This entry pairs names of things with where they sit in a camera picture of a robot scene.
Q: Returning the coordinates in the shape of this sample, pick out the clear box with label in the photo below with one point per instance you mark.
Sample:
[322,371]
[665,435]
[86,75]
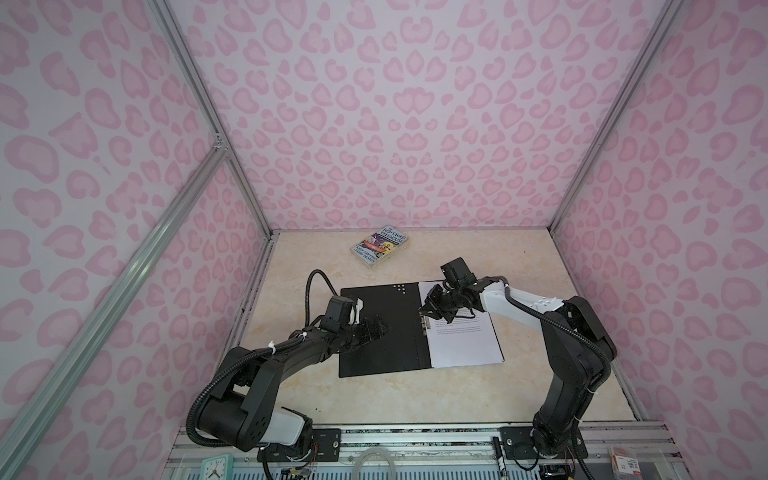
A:
[625,465]

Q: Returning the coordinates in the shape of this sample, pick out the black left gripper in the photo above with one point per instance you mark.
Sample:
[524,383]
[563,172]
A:
[367,336]

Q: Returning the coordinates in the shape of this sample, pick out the printed paper sheet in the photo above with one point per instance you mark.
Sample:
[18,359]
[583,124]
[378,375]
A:
[469,340]

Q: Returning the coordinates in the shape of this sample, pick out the colourful paperback book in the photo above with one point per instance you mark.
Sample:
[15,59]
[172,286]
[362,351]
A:
[379,246]

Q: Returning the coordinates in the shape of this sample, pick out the black marker pen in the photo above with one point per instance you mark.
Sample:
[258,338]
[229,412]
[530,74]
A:
[499,458]

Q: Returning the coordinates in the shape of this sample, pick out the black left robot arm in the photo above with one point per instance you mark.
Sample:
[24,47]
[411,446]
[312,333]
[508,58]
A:
[237,408]

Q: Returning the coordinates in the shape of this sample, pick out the white and black folder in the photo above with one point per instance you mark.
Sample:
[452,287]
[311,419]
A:
[404,340]

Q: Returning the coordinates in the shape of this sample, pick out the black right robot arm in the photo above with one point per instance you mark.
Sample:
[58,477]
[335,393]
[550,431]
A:
[579,349]

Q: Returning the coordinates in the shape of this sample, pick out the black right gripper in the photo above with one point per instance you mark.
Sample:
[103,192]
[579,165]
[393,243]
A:
[430,304]

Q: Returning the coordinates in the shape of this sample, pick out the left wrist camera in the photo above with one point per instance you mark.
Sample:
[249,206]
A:
[355,314]

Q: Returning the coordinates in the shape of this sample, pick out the small teal alarm clock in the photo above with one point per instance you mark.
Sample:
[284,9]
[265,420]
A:
[219,467]

